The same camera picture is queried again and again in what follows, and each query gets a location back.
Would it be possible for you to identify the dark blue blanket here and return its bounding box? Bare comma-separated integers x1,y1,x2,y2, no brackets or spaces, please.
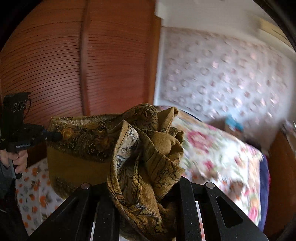
258,155,270,231

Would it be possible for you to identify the teal item on box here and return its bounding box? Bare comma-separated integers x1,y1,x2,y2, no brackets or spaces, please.
224,115,244,140

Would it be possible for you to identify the pink floral quilt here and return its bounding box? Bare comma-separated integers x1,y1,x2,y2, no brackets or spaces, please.
157,105,265,227

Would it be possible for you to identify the beige wall air conditioner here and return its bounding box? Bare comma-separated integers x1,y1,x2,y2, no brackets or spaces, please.
257,18,293,50

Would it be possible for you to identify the long wooden side cabinet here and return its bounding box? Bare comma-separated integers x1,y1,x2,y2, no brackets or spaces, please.
264,130,295,240

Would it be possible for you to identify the person's left hand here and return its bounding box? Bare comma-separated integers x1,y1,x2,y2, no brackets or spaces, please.
1,150,28,174

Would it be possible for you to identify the sheer circle-pattern curtain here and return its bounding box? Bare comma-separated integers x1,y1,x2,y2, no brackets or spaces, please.
154,27,295,147

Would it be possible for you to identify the red-brown louvered wooden wardrobe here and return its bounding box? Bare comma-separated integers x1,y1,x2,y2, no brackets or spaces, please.
1,1,161,126

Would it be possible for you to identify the golden brown patterned garment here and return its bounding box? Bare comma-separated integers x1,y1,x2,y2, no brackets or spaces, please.
47,103,184,240

